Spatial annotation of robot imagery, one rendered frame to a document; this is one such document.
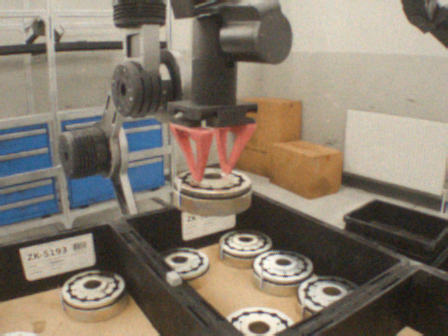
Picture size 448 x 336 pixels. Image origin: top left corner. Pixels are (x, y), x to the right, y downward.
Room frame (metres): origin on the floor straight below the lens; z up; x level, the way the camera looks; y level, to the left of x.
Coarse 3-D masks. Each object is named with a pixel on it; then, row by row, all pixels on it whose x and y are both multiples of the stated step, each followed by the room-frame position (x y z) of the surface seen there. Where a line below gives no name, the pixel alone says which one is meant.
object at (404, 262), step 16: (256, 192) 0.74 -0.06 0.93; (176, 208) 0.66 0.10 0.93; (288, 208) 0.65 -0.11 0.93; (128, 224) 0.58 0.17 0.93; (320, 224) 0.58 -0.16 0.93; (144, 240) 0.52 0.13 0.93; (352, 240) 0.52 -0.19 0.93; (368, 240) 0.51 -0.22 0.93; (384, 256) 0.47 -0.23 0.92; (400, 256) 0.46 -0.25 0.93; (384, 272) 0.42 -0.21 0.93; (192, 288) 0.39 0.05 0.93; (368, 288) 0.38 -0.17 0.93; (208, 304) 0.36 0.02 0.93; (336, 304) 0.35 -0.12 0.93; (224, 320) 0.33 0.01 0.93; (304, 320) 0.33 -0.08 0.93; (320, 320) 0.33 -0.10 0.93
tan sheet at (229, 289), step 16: (208, 256) 0.65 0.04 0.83; (224, 272) 0.59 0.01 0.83; (240, 272) 0.59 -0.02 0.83; (208, 288) 0.54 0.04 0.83; (224, 288) 0.54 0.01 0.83; (240, 288) 0.54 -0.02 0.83; (256, 288) 0.54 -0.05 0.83; (224, 304) 0.49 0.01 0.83; (240, 304) 0.49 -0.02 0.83; (256, 304) 0.49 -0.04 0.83; (272, 304) 0.49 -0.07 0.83; (288, 304) 0.49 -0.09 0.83
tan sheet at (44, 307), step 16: (0, 304) 0.46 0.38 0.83; (16, 304) 0.46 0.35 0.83; (32, 304) 0.47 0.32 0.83; (48, 304) 0.47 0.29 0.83; (128, 304) 0.49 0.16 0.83; (0, 320) 0.42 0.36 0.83; (16, 320) 0.42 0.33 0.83; (32, 320) 0.43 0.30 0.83; (48, 320) 0.43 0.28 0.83; (64, 320) 0.43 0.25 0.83; (112, 320) 0.44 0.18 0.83; (128, 320) 0.45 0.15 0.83; (144, 320) 0.45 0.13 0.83
